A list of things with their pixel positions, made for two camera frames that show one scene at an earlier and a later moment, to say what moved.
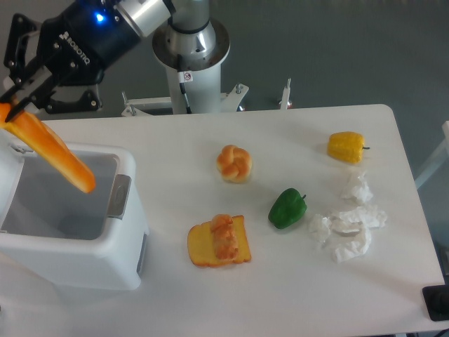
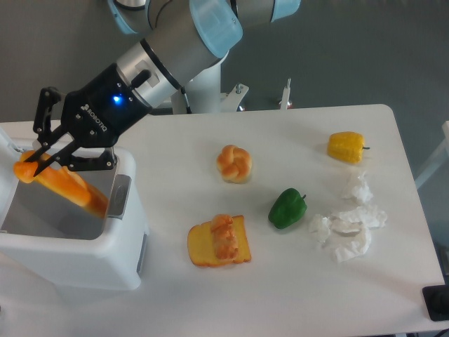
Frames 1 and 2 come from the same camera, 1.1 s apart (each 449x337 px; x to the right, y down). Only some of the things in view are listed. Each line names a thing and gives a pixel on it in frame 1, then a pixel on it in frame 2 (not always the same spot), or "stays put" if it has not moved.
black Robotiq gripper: [75, 46] to [93, 114]
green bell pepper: [287, 208] stays put
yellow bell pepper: [346, 147] stays put
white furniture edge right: [442, 157] stays put
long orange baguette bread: [44, 142] to [66, 182]
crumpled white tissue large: [352, 229] stays put
